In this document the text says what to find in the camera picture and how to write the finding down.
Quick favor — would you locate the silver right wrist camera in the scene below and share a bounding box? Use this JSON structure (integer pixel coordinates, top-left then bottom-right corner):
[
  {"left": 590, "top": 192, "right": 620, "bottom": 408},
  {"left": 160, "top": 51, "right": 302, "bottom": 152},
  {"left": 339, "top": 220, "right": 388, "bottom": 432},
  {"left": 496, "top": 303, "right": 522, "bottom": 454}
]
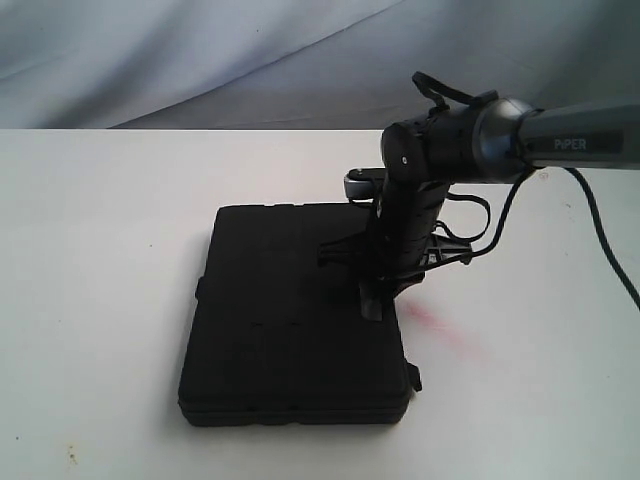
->
[{"left": 343, "top": 168, "right": 386, "bottom": 202}]

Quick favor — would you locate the white backdrop cloth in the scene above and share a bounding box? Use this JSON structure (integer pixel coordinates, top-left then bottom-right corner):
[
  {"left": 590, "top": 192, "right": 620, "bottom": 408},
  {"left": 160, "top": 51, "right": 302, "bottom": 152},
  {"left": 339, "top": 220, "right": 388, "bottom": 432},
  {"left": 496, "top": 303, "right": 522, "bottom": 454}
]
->
[{"left": 1, "top": 1, "right": 639, "bottom": 129}]

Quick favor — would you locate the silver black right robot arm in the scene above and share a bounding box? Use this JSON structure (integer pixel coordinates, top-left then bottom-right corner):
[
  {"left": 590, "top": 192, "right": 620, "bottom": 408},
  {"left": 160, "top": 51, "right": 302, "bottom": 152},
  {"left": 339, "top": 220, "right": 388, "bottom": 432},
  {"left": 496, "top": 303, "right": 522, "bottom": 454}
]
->
[{"left": 319, "top": 91, "right": 639, "bottom": 321}]

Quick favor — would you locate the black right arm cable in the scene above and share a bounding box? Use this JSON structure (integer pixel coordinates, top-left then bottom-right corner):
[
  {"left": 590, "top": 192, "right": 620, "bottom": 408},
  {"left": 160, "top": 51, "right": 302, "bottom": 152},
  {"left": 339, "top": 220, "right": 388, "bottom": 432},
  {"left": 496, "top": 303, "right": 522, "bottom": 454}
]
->
[{"left": 344, "top": 70, "right": 640, "bottom": 311}]

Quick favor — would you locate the black plastic tool case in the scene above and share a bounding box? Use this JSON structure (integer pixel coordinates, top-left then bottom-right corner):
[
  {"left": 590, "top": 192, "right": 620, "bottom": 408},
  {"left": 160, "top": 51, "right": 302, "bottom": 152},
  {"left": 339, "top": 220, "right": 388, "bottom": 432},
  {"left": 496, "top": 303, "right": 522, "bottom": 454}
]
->
[{"left": 178, "top": 204, "right": 422, "bottom": 427}]

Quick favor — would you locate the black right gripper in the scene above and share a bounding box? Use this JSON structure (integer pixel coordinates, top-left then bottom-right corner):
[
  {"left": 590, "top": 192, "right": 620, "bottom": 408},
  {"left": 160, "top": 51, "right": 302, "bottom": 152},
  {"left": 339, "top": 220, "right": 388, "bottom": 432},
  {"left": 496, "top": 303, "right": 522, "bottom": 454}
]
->
[{"left": 318, "top": 174, "right": 474, "bottom": 321}]

